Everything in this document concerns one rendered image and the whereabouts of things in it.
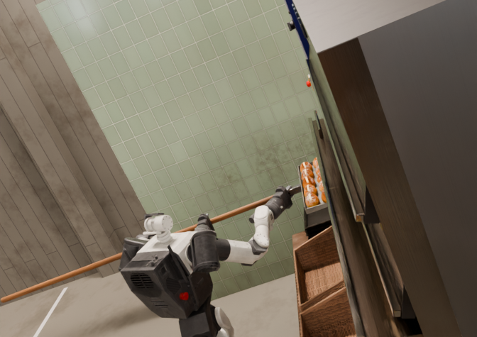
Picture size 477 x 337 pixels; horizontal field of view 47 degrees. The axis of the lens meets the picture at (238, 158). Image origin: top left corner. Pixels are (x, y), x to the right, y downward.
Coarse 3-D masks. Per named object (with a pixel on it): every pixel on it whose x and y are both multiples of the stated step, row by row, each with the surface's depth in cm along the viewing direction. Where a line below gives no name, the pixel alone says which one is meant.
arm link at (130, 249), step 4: (124, 244) 243; (128, 248) 241; (132, 248) 241; (136, 248) 241; (128, 252) 241; (132, 252) 241; (136, 252) 242; (124, 256) 242; (132, 256) 241; (124, 260) 241; (120, 264) 243; (124, 264) 241
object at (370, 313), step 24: (336, 168) 226; (336, 192) 205; (336, 216) 188; (360, 240) 170; (360, 264) 158; (360, 288) 147; (360, 312) 138; (384, 312) 136; (384, 336) 128; (408, 336) 126
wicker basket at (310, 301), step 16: (320, 240) 314; (304, 256) 319; (320, 256) 318; (336, 256) 317; (304, 272) 318; (320, 272) 312; (336, 272) 305; (304, 288) 298; (320, 288) 298; (336, 288) 262; (304, 304) 266
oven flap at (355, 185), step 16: (320, 80) 218; (320, 96) 209; (336, 112) 164; (336, 128) 165; (336, 144) 158; (336, 160) 149; (352, 160) 133; (352, 176) 134; (352, 192) 126; (352, 208) 121
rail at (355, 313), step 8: (312, 128) 276; (312, 136) 265; (320, 160) 233; (320, 168) 226; (328, 192) 203; (328, 200) 197; (328, 208) 191; (336, 224) 179; (336, 232) 174; (336, 240) 170; (344, 256) 160; (344, 264) 156; (344, 272) 152; (344, 280) 149; (352, 288) 145; (352, 296) 142; (352, 304) 139; (352, 312) 136; (360, 320) 132; (360, 328) 130; (360, 336) 127
